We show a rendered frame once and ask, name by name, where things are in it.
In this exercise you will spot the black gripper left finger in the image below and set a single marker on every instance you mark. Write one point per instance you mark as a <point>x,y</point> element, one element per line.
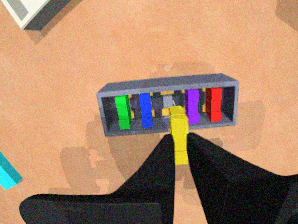
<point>148,197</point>

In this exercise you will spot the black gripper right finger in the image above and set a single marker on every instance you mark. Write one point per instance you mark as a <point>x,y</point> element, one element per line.
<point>233,191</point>

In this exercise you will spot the yellow blade fuse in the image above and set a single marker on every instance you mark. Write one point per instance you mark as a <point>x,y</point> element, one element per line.
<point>179,130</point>

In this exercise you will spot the teal flat block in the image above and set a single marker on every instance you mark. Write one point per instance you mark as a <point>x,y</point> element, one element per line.
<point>8,175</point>

